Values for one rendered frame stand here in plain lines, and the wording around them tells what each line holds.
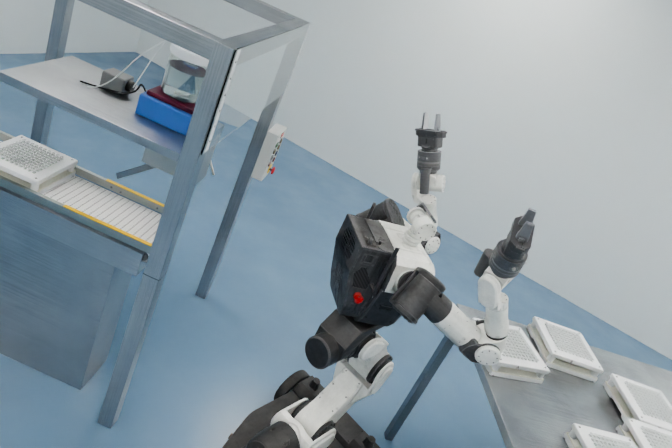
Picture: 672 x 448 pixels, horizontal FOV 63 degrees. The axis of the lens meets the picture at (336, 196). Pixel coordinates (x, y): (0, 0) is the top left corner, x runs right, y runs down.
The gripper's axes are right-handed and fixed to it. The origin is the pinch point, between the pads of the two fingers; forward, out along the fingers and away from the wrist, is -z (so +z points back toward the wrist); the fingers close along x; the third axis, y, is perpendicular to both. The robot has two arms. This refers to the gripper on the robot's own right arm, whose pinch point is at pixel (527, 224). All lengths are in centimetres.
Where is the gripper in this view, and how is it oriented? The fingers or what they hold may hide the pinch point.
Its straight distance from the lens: 152.8
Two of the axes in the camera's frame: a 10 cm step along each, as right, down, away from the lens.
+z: -1.3, 7.1, 7.0
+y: 9.2, 3.5, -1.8
